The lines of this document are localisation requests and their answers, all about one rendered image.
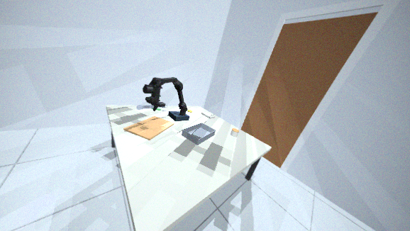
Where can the grey cylinder with orange top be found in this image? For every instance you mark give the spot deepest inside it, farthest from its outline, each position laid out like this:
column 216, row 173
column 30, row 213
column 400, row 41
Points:
column 234, row 132

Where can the light wooden board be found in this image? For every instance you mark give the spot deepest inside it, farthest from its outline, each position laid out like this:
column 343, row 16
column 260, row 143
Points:
column 149, row 128

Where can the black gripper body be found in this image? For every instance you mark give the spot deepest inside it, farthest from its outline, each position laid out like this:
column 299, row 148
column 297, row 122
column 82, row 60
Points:
column 160, row 104

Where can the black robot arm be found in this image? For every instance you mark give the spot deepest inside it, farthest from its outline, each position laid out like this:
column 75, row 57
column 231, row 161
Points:
column 155, row 86

